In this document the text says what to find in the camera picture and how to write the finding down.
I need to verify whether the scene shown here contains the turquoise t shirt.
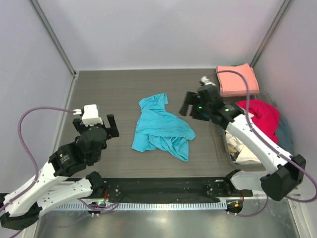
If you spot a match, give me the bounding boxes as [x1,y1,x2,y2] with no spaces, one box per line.
[132,93,196,162]

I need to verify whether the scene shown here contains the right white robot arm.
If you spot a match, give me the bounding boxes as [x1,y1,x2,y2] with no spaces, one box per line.
[179,84,306,201]

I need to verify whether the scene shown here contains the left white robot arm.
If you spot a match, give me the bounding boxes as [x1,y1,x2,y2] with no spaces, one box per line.
[0,114,119,231]

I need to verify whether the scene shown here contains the folded pink t shirt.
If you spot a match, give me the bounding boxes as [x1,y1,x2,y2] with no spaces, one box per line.
[216,63,260,97]

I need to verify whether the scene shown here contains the cream t shirt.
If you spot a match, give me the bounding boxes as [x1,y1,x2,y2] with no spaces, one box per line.
[225,130,261,165]

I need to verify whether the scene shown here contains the clear plastic bin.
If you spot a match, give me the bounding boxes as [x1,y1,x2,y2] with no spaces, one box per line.
[219,91,283,170]

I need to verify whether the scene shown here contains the red t shirt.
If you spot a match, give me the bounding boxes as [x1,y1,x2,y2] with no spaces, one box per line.
[249,99,280,144]

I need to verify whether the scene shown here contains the teal grey t shirt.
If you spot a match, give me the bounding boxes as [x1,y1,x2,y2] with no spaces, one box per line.
[275,116,294,154]

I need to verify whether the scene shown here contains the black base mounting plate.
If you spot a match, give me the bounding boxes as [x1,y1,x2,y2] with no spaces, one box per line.
[105,177,247,204]

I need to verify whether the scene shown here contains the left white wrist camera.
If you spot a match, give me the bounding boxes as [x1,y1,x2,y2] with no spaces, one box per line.
[81,104,103,126]

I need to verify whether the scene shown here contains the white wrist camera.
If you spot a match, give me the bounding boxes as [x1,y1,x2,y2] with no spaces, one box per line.
[81,104,103,126]
[200,76,216,88]

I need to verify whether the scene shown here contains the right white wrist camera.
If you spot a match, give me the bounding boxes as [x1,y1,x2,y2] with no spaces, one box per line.
[200,76,216,88]

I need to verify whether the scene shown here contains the slotted grey cable duct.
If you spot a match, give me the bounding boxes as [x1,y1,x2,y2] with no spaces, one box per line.
[53,200,227,211]

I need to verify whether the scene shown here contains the left aluminium frame post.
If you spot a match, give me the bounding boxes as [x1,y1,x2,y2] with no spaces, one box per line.
[29,0,76,77]

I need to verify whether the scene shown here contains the aluminium frame post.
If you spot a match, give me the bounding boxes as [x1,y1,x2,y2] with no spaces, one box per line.
[29,0,76,77]
[250,0,294,67]

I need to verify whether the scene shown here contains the right aluminium frame post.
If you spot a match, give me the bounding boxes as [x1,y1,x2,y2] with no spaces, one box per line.
[250,0,294,67]

